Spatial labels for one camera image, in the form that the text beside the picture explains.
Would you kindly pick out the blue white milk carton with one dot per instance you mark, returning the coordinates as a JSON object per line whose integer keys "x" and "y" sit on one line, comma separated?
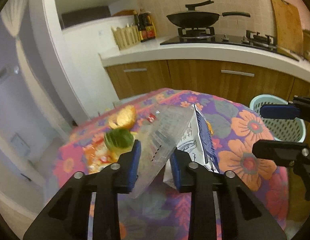
{"x": 197, "y": 141}

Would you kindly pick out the black wok with handle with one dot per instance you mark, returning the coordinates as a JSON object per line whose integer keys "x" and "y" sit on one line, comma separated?
{"x": 193, "y": 18}

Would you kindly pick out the dark soy sauce bottle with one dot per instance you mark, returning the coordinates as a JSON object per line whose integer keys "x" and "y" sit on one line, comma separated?
{"x": 137, "y": 23}

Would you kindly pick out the beige chopstick holder basket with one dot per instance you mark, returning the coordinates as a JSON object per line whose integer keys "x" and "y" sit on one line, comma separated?
{"x": 126, "y": 37}

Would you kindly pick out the black glass gas stove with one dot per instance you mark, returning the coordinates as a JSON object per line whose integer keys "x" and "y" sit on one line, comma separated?
{"x": 208, "y": 35}

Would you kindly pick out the bamboo cutting board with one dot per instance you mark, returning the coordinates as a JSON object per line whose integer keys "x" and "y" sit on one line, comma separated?
{"x": 288, "y": 26}

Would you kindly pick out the light blue perforated trash basket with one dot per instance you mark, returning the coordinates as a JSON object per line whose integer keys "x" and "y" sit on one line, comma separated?
{"x": 282, "y": 130}

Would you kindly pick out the green vegetable scrap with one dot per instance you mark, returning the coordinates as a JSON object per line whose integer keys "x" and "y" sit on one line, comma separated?
{"x": 118, "y": 139}

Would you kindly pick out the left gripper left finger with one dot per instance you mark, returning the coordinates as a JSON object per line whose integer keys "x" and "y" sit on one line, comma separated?
{"x": 66, "y": 215}

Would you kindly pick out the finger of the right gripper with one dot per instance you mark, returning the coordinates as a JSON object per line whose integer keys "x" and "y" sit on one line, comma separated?
{"x": 286, "y": 154}
{"x": 279, "y": 111}

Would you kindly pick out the orange snack bag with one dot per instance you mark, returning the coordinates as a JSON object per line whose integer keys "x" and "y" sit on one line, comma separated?
{"x": 98, "y": 156}

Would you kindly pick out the red label sauce bottle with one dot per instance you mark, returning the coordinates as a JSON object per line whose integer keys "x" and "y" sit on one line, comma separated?
{"x": 146, "y": 19}

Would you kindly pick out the clear plastic container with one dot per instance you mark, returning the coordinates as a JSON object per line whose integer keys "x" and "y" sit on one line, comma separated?
{"x": 158, "y": 140}

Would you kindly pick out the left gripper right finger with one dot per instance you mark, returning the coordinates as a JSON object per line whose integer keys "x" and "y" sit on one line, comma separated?
{"x": 222, "y": 206}

